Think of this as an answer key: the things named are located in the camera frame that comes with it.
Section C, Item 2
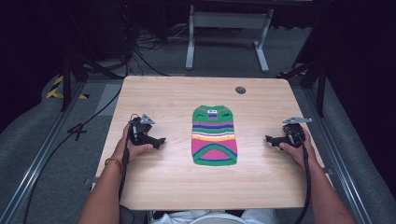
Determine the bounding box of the black tripod stand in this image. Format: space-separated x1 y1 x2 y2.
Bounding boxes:
60 52 125 112
276 59 327 119

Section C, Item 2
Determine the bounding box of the person's white clothing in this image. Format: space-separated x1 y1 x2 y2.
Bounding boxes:
150 208 279 224

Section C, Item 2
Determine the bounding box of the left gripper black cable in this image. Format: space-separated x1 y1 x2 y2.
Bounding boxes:
118 113 142 203

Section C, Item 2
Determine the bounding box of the black floor cable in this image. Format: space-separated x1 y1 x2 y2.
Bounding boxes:
21 83 124 224

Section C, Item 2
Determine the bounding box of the white metal desk frame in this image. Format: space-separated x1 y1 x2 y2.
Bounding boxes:
185 4 275 74

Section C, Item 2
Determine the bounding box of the striped knitted pet sweater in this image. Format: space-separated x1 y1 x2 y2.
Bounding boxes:
191 105 238 167

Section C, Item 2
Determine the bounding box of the person's right hand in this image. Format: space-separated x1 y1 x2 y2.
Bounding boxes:
278 127 322 172

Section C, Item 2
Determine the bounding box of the tangle of black cables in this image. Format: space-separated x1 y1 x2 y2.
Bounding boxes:
120 3 191 77

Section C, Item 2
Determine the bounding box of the person's left hand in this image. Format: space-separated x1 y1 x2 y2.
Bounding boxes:
111 122 155 163

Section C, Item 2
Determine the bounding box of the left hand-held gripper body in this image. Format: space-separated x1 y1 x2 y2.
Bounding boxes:
128 113 156 147

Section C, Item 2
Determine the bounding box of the yellow black hazard tape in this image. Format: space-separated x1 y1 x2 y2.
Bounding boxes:
46 75 91 101

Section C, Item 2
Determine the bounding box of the orange bracelet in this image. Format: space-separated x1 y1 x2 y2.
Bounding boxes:
104 157 124 174

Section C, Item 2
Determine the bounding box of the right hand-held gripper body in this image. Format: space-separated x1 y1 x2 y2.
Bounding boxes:
281 116 313 148

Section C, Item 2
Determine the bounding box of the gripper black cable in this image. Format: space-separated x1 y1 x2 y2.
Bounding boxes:
118 113 142 203
292 132 313 224

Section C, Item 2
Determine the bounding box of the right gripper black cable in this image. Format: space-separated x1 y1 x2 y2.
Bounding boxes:
292 132 313 224

